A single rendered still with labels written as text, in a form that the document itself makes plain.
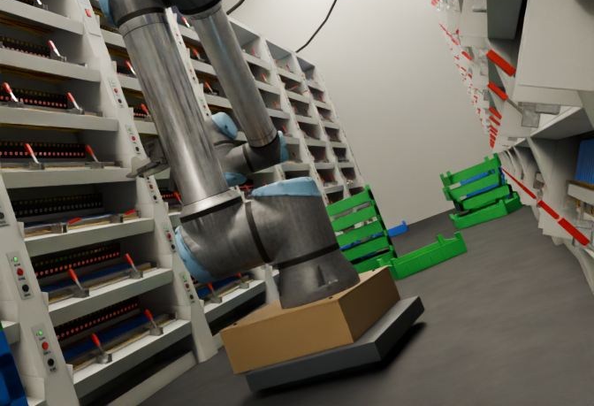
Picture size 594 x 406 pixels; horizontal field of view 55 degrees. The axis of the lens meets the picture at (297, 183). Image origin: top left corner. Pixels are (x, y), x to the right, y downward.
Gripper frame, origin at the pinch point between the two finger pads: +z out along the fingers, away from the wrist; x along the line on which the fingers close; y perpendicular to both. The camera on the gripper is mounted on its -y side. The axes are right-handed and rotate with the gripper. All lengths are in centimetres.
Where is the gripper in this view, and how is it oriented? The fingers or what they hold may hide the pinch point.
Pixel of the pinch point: (136, 177)
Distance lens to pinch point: 188.1
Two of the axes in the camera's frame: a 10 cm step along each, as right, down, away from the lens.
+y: -3.6, -9.2, 1.2
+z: -8.7, 3.8, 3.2
